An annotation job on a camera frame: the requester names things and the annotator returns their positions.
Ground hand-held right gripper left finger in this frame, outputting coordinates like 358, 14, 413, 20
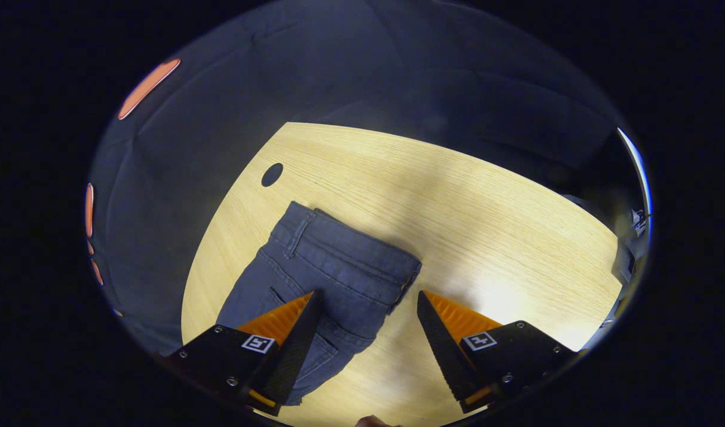
164, 289, 326, 416

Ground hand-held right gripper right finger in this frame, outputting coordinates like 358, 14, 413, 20
417, 289, 577, 414

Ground dark grey jeans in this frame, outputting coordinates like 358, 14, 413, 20
216, 200, 423, 407

